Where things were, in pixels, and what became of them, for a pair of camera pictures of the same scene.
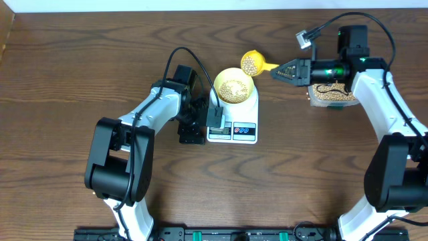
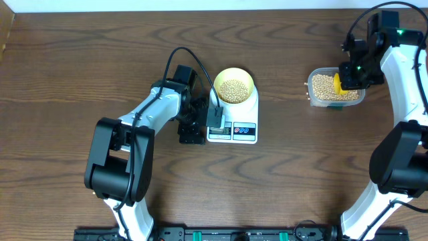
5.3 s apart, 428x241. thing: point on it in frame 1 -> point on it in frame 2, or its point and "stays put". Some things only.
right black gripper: (301, 76) -> (348, 82)
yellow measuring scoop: (253, 63) -> (338, 85)
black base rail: (235, 234) stays put
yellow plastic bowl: (234, 86) stays put
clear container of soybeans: (330, 95) stays put
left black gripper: (194, 132) stays put
